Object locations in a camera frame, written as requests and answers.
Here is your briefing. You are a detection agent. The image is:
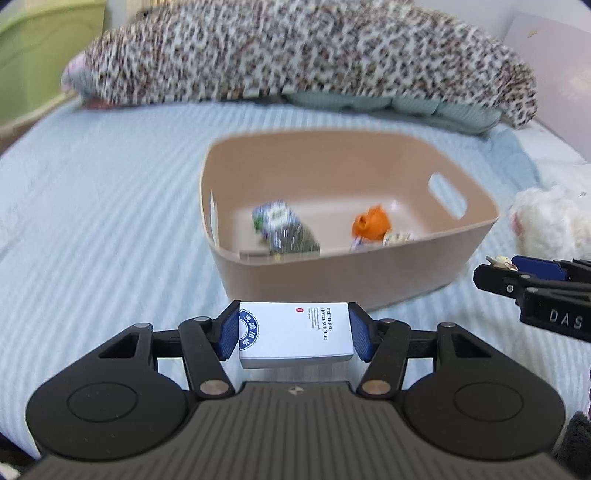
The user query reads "blue white patterned packet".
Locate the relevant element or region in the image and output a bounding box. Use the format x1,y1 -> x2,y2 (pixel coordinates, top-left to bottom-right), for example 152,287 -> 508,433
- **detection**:
252,200 -> 297,239

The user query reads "white box blue emblem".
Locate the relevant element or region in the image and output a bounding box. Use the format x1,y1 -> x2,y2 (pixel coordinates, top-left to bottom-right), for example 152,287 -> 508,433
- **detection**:
238,302 -> 353,369

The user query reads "orange fabric item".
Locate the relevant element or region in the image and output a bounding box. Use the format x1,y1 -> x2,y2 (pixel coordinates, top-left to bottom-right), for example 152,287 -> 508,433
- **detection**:
352,205 -> 392,242

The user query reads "teal quilted comforter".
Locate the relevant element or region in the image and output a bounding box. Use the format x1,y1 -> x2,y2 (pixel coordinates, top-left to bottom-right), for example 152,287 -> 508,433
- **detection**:
283,92 -> 502,136

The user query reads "floral fabric scrunchie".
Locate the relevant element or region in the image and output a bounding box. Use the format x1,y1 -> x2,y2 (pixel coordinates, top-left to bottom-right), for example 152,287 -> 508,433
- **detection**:
351,230 -> 413,250

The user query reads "green plastic storage bin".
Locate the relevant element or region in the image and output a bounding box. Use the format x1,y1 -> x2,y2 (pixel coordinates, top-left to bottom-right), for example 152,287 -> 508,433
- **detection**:
1,1 -> 106,128

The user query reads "leopard print blanket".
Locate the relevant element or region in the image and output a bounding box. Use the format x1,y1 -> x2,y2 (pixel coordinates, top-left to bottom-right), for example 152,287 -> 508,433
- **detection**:
61,1 -> 538,129

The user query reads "dried herb sachet bag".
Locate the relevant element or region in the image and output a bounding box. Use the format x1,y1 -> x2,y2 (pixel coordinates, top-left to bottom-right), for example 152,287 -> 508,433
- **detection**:
269,220 -> 321,255

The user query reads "beige plastic basket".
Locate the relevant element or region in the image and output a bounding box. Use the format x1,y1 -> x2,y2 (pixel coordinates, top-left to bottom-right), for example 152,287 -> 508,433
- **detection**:
199,130 -> 499,309

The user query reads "white fluffy plush toy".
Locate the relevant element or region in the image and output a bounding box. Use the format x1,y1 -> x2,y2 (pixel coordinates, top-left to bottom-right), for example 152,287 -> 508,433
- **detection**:
510,186 -> 591,260

